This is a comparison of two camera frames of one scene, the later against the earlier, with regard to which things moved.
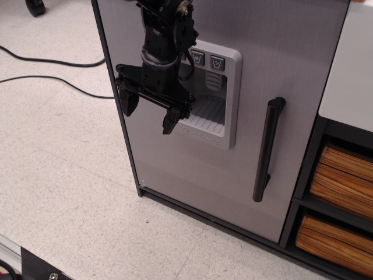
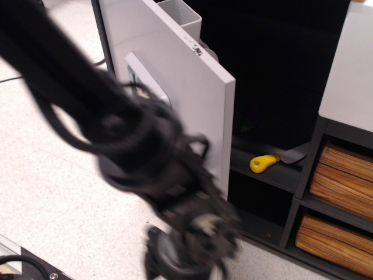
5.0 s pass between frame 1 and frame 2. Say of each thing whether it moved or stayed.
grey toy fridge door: moved
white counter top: stayed
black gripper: moved
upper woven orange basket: stayed
